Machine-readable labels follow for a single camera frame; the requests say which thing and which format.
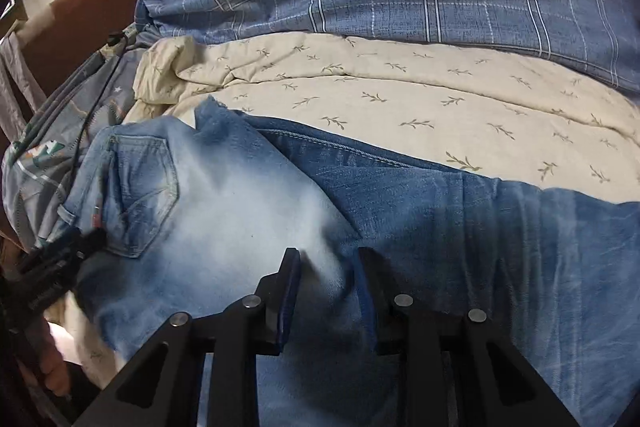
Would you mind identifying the light blue denim jeans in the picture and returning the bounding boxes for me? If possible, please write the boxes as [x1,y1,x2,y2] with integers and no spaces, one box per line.
[58,99,639,426]

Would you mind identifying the cream leaf-print quilt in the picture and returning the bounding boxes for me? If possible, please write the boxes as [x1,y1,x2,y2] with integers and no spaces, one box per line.
[74,31,640,388]

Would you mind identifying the dark brown headboard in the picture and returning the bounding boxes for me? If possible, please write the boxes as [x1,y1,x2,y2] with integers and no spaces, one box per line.
[16,0,137,95]

